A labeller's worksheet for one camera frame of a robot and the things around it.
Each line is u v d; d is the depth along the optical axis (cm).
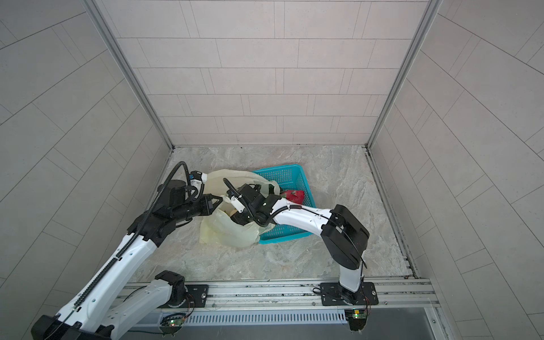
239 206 72
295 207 54
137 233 46
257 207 63
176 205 55
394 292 73
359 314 68
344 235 45
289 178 99
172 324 64
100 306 39
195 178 65
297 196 86
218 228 72
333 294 71
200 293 71
